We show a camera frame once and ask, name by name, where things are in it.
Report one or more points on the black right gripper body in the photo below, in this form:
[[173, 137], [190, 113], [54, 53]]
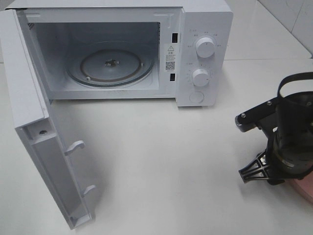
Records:
[[290, 155]]

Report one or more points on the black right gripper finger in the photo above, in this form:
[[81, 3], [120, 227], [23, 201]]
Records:
[[256, 170], [275, 181]]

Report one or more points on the pink round plate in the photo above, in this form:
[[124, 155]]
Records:
[[304, 187]]

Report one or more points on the round white door button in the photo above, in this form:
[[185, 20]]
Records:
[[196, 97]]

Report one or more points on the white timer knob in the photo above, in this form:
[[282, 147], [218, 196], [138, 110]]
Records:
[[200, 77]]

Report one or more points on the white microwave door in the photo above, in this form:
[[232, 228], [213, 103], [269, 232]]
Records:
[[34, 120]]

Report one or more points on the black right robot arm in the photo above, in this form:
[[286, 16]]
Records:
[[287, 122]]

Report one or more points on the upper white control knob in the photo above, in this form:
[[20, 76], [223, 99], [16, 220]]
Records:
[[205, 47]]

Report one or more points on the white microwave oven body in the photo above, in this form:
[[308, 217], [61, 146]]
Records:
[[58, 26]]

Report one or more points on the glass microwave turntable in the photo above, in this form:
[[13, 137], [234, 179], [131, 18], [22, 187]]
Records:
[[111, 64]]

